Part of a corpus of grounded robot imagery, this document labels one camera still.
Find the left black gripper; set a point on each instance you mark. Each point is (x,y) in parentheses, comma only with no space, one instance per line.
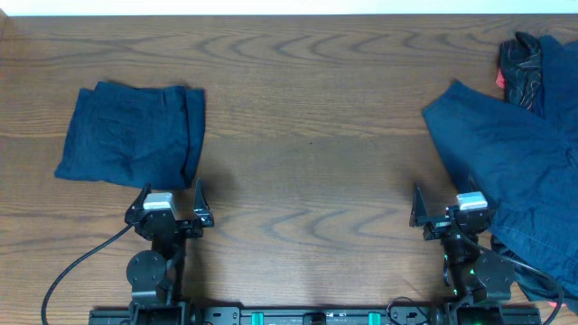
(204,218)

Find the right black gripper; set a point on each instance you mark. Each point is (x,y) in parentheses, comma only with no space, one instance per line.
(438,227)

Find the navy blue denim shorts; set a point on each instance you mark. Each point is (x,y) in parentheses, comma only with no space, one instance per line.
(525,165)

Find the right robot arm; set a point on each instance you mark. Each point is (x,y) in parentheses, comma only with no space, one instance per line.
(480,279)

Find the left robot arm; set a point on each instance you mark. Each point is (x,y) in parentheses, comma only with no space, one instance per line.
(156,274)

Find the folded navy blue shorts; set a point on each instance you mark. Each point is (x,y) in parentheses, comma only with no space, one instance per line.
(135,136)

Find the black patterned garment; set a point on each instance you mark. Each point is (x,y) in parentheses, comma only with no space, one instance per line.
(521,67)

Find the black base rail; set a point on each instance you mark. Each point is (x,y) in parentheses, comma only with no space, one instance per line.
(396,314)

